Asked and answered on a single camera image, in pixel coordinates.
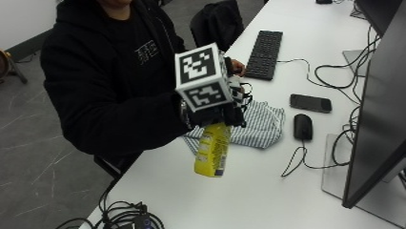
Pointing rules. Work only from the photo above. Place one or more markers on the black office chair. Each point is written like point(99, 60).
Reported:
point(216, 24)

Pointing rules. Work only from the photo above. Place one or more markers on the grey monitor stand base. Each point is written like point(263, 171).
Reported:
point(334, 178)

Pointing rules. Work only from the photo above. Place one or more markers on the black seat under person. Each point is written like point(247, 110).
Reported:
point(116, 163)

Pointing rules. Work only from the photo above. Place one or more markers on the striped cloth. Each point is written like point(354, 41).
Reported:
point(260, 127)

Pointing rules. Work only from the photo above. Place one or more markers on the small black hub device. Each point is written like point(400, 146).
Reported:
point(143, 221)

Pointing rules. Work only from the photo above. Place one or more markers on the black smartphone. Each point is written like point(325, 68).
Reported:
point(310, 103)

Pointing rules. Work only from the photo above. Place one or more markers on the black computer mouse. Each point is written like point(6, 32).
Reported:
point(302, 126)

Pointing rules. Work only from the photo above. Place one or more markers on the dark monitor with grey stand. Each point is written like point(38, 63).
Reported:
point(378, 12)

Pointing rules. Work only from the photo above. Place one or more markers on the yellow spray bottle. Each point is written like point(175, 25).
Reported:
point(212, 149)

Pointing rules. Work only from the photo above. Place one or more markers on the small black object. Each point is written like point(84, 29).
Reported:
point(324, 1)

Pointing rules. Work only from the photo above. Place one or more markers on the black keyboard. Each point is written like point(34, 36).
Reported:
point(264, 54)

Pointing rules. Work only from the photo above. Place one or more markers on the wooden chair with metal legs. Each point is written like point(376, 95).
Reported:
point(8, 66)

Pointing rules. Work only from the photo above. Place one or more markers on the large dark monitor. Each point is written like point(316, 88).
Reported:
point(381, 105)

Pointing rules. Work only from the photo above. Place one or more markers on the person in black hoodie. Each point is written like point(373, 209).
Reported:
point(105, 79)

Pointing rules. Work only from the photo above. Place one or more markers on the white cube with black markers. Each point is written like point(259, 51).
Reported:
point(199, 76)

